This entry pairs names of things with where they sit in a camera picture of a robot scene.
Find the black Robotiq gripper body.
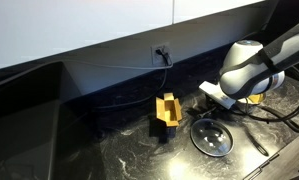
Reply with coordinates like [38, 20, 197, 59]
[204, 94, 225, 110]

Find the round glass pot lid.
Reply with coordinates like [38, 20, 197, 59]
[189, 118, 235, 158]

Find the blue Barilla pasta box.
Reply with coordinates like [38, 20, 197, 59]
[154, 92, 183, 143]

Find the glossy black box appliance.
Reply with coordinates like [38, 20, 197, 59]
[0, 60, 107, 180]

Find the steel pot with black handle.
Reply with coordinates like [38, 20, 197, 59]
[235, 92, 299, 134]

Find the black power cable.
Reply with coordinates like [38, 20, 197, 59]
[92, 47, 174, 111]

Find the white wall power outlet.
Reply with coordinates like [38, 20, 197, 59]
[151, 42, 173, 66]

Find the white wall cabinet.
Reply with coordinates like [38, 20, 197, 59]
[0, 0, 267, 73]

